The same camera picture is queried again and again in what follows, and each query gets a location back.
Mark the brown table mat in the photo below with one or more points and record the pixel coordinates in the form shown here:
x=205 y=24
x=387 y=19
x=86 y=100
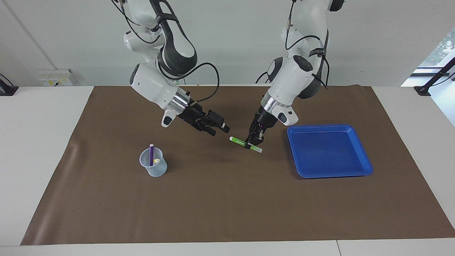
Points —
x=227 y=206

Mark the translucent plastic cup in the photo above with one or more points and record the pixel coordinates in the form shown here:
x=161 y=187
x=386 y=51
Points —
x=156 y=171

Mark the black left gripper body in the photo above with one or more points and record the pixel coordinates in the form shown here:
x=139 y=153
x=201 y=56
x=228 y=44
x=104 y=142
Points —
x=263 y=121

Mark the white wall socket box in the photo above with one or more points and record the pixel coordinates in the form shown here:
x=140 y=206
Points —
x=57 y=80

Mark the blue plastic tray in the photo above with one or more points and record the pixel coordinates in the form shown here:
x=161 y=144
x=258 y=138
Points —
x=327 y=153

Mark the black desk device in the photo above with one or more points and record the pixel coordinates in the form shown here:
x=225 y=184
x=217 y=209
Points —
x=7 y=90

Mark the purple pen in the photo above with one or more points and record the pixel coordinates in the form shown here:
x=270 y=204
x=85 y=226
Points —
x=151 y=154

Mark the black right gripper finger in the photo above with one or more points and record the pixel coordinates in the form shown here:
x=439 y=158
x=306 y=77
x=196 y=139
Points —
x=209 y=130
x=216 y=119

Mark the green pen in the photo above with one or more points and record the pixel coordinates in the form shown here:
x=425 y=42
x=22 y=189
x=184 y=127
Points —
x=237 y=141

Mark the window with white frame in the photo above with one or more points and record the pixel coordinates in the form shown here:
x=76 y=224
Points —
x=444 y=49

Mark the black clamp stand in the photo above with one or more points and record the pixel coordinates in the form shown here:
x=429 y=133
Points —
x=423 y=89

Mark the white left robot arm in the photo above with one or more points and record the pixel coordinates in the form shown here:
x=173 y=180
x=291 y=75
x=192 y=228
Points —
x=295 y=81

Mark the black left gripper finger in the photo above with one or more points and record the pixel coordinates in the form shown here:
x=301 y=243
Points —
x=260 y=138
x=250 y=139

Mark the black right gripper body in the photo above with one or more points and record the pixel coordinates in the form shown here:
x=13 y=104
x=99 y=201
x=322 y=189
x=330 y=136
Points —
x=192 y=115

